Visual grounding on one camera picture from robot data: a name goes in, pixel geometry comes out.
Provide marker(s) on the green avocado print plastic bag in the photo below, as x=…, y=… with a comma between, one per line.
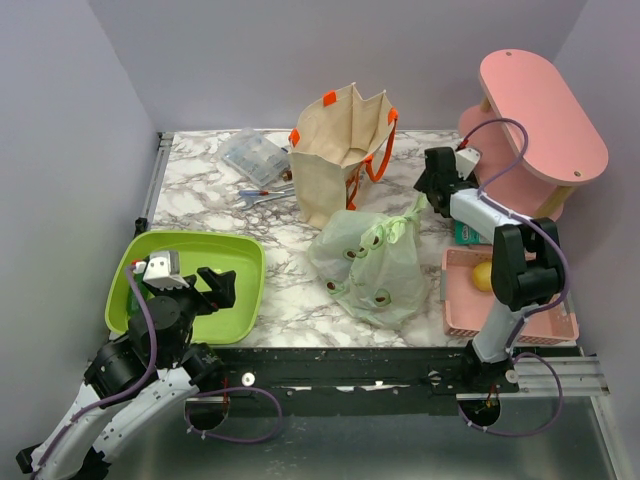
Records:
x=369, y=264

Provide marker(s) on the clear plastic organizer box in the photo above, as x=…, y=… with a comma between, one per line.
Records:
x=254, y=156

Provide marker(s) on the black table front rail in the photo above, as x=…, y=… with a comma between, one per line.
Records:
x=331, y=382

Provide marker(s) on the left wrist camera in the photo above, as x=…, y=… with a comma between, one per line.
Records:
x=161, y=270

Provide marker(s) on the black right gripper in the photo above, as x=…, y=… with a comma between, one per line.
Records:
x=423, y=184

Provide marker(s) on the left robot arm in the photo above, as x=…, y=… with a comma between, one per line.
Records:
x=132, y=378

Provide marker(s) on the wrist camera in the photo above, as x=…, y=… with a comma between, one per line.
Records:
x=161, y=270
x=466, y=160

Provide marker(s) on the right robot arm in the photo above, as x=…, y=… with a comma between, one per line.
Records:
x=529, y=270

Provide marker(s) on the teal snack packet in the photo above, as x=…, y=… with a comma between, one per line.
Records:
x=465, y=235

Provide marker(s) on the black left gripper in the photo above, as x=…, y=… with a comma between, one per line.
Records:
x=222, y=294

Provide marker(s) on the beige canvas tote bag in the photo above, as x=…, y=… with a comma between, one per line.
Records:
x=337, y=141

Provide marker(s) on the pink plastic basket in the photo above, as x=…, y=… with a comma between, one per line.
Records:
x=465, y=308

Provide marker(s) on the blue handled tool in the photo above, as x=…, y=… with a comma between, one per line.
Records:
x=258, y=193

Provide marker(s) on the silver wrench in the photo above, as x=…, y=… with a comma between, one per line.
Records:
x=251, y=201

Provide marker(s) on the green cucumber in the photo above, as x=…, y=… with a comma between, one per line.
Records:
x=132, y=304

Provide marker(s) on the lime green plastic tray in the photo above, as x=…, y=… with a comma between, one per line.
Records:
x=218, y=251

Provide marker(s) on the pink two-tier shelf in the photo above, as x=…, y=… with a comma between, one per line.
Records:
x=538, y=145

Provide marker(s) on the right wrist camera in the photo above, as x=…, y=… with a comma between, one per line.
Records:
x=466, y=160

